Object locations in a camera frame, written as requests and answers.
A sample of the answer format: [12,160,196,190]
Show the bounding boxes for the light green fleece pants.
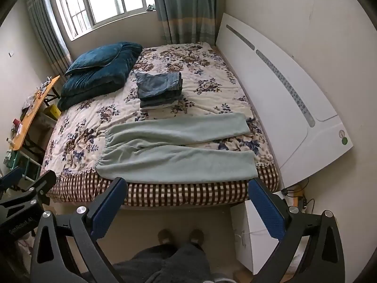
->
[96,112,257,183]

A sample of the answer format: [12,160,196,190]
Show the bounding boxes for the folded dark teal quilt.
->
[57,42,143,110]

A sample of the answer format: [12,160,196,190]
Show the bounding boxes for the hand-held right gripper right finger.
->
[248,178,346,283]

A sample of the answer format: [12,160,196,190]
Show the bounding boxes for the small grey-white ornaments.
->
[38,77,55,90]

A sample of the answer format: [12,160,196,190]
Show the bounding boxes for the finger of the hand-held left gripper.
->
[0,166,26,196]
[0,170,57,221]

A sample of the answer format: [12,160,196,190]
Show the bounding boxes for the yellow power strip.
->
[290,190,308,211]

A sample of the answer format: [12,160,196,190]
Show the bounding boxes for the white bedside cabinet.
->
[230,197,295,275]

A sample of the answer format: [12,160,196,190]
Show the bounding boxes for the orange wooden desk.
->
[9,75,61,154]

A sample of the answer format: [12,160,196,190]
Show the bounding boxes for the person's legs in grey trousers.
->
[113,242,213,283]

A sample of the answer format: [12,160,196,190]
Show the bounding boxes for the folded dark grey pants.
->
[139,90,181,110]

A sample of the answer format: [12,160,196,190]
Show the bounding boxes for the translucent storage box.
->
[32,113,56,142]

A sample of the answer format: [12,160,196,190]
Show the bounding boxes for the person's right slipper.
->
[188,229,205,245]

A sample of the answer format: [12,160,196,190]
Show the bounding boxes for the folded blue jeans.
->
[135,71,183,100]

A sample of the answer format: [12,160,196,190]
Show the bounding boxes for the grey-blue curtain with checked hem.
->
[24,0,73,75]

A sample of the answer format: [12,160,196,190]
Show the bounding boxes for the floral bed blanket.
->
[41,42,279,183]

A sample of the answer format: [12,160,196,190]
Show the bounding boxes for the dark teal velvet pillow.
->
[65,43,123,75]

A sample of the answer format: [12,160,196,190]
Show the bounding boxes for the yellow box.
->
[44,104,62,121]

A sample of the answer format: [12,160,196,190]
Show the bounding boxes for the white headboard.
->
[215,12,354,189]

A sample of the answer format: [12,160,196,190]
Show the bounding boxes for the green metal rack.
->
[4,150,42,183]

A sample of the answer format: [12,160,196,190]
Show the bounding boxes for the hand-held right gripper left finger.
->
[29,177,128,283]

